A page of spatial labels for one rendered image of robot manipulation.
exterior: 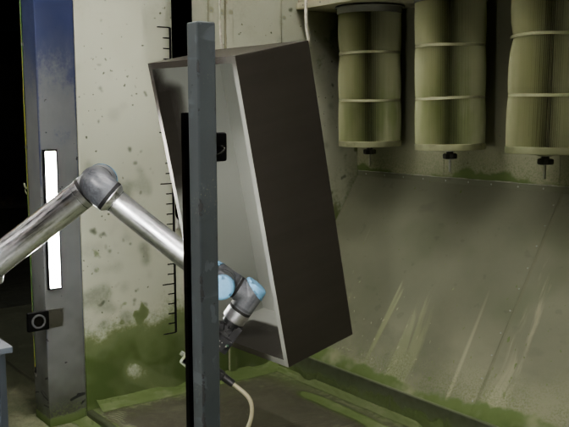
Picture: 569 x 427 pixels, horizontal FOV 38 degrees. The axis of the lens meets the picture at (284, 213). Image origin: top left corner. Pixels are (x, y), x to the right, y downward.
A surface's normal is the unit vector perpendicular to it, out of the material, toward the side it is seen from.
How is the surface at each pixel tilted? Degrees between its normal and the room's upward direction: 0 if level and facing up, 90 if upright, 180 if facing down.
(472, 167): 90
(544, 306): 57
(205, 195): 90
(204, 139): 90
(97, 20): 90
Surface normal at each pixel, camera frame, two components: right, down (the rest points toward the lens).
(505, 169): -0.80, 0.07
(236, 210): 0.63, 0.09
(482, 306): -0.67, -0.47
